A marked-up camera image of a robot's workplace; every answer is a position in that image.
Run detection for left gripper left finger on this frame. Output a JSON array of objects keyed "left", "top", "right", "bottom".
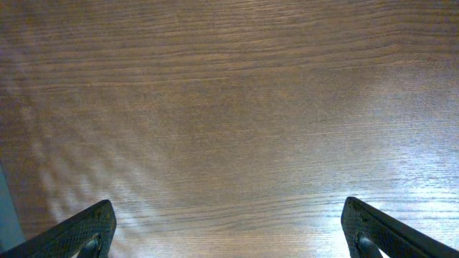
[{"left": 1, "top": 199, "right": 116, "bottom": 258}]

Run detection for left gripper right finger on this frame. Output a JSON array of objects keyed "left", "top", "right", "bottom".
[{"left": 341, "top": 196, "right": 458, "bottom": 258}]

